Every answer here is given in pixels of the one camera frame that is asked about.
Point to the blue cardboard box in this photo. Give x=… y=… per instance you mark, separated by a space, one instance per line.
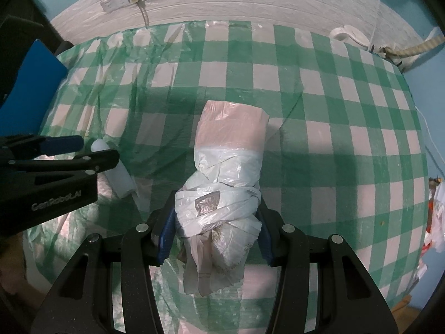
x=31 y=83

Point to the green checked tablecloth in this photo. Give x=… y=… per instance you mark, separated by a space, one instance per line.
x=347 y=146

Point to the white electric kettle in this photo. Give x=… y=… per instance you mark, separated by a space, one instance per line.
x=349 y=35

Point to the white plastic bag bundle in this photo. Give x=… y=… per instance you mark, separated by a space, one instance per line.
x=222 y=181

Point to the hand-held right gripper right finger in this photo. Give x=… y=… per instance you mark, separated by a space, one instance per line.
x=267 y=245

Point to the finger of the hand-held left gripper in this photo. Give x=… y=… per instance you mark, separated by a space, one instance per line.
x=87 y=160
x=62 y=144

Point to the dark cabinet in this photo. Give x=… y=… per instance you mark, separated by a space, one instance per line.
x=21 y=7

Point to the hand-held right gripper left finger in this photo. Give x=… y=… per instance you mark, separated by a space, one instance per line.
x=167 y=238

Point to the pale blue cloth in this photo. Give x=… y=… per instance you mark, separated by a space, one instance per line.
x=120 y=177

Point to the red and white plastic bags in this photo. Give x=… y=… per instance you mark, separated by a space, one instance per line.
x=436 y=222

